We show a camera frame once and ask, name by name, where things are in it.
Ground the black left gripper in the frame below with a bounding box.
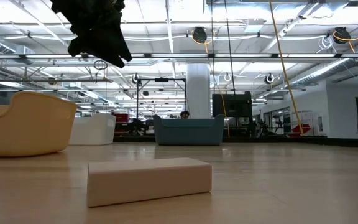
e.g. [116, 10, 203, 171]
[50, 0, 132, 68]

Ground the hanging yellow cable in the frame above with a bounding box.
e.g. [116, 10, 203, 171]
[268, 0, 305, 137]

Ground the silver ventilation duct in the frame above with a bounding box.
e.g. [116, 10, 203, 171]
[290, 46, 358, 88]

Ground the red cabinet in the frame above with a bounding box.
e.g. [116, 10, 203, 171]
[114, 113, 130, 124]

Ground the short natural wood block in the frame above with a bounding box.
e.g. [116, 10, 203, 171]
[86, 157, 213, 208]

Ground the black table frame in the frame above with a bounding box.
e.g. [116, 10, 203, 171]
[113, 134, 358, 149]

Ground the red arrow sign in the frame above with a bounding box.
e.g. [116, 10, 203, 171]
[291, 123, 312, 135]

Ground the long ceiling light bar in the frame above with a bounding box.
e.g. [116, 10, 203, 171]
[0, 53, 358, 60]

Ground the black metal frame rig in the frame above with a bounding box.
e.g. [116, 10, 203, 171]
[135, 77, 188, 119]

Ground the thin black hanging cable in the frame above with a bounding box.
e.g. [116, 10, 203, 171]
[210, 0, 216, 94]

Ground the white plastic bin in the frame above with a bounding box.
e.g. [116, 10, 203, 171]
[68, 113, 117, 146]

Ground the black ceiling cable reel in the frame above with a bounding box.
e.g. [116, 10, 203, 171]
[333, 27, 351, 44]
[192, 26, 208, 44]

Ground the white structural column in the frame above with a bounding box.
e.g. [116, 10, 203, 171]
[186, 63, 212, 119]

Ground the black display screen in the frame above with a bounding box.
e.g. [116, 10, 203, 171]
[211, 92, 254, 119]

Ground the yellow plastic bin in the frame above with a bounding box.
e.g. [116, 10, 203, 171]
[0, 91, 78, 157]

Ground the teal plastic bin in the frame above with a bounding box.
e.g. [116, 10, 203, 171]
[152, 114, 226, 146]

